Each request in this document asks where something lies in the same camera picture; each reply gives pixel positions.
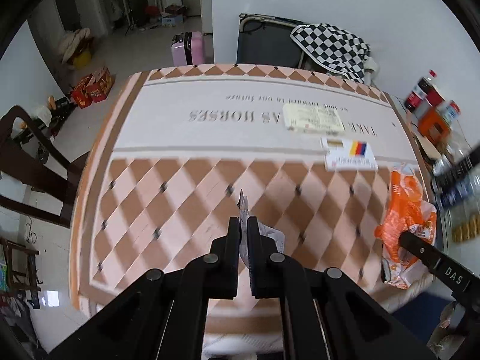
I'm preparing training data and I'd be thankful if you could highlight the orange snack bag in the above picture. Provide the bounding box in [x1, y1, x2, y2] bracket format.
[374, 163, 437, 289]

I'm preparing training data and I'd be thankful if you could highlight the silver foil wrapper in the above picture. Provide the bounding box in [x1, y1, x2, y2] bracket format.
[237, 188, 286, 271]

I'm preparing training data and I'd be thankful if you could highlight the small wooden stool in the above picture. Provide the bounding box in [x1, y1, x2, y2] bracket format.
[1, 237, 42, 309]

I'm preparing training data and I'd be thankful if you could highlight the checkered pink tablecloth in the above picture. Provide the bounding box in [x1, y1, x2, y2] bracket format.
[69, 64, 433, 317]

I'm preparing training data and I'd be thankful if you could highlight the orange box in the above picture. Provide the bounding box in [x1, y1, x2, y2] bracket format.
[418, 108, 451, 146]

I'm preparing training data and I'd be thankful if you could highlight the white card with flag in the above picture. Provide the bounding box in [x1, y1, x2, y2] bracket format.
[320, 136, 378, 171]

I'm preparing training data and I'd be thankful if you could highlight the dark wooden chair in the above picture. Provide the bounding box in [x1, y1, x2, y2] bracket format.
[0, 106, 89, 228]

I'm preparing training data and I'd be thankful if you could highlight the cola bottle red label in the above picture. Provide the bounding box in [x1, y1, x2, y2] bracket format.
[403, 70, 437, 113]

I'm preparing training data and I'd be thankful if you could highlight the cream paper booklet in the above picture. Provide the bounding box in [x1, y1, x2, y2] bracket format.
[282, 103, 345, 135]

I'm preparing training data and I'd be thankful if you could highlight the red gift box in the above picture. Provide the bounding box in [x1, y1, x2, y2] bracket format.
[70, 67, 114, 109]

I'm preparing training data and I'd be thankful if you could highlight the pink suitcase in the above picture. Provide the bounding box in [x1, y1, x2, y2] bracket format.
[171, 31, 205, 67]

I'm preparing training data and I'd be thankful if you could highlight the black white checkered cloth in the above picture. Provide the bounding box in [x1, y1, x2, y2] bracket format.
[290, 24, 370, 83]

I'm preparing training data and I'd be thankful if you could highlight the yellow bucket with cloth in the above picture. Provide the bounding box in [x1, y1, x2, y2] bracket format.
[57, 28, 94, 70]

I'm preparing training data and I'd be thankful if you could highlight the dark folding bed frame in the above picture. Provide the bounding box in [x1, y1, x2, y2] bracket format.
[236, 13, 313, 72]

